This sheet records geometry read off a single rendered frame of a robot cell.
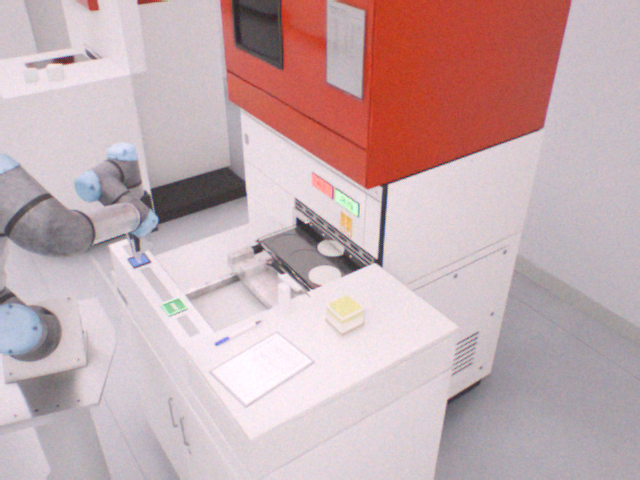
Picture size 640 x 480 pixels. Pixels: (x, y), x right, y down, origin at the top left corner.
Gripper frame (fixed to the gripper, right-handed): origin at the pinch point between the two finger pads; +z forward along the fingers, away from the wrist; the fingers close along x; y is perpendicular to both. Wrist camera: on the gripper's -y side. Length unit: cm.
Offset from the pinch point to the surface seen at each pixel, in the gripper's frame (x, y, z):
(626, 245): -44, 207, 52
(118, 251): 8.7, -2.5, 2.0
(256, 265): -15.5, 32.0, 7.2
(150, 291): -15.5, -1.9, 2.1
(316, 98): -17, 54, -43
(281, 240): -7.0, 46.5, 8.1
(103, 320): -2.7, -13.8, 16.1
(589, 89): -7, 207, -11
